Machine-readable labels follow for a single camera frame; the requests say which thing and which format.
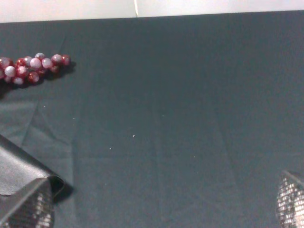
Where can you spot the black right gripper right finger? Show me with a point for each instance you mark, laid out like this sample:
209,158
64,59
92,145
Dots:
290,200

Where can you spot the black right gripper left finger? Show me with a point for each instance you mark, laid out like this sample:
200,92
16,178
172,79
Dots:
30,207

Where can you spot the black leather glasses case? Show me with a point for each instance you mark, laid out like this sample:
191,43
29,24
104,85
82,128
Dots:
18,168

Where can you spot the black tablecloth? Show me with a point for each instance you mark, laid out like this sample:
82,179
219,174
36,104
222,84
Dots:
170,122

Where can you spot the red artificial grape bunch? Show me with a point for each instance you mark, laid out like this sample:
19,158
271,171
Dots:
30,70

